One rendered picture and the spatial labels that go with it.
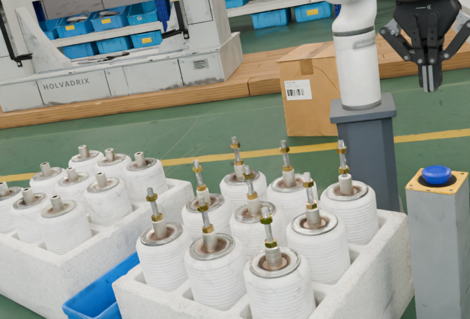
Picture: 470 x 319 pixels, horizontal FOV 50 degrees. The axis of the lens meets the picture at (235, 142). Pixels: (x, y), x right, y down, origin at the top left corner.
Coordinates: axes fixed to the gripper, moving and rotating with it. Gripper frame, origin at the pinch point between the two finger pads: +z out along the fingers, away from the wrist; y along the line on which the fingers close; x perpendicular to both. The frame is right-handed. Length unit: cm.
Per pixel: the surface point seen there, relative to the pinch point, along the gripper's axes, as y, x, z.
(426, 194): -0.5, -3.5, 16.2
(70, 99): -242, 97, 36
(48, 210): -74, -21, 21
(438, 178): 0.9, -1.8, 14.2
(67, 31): -488, 272, 15
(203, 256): -28.5, -22.2, 21.5
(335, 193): -18.7, 2.7, 21.5
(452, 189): 2.9, -2.5, 15.4
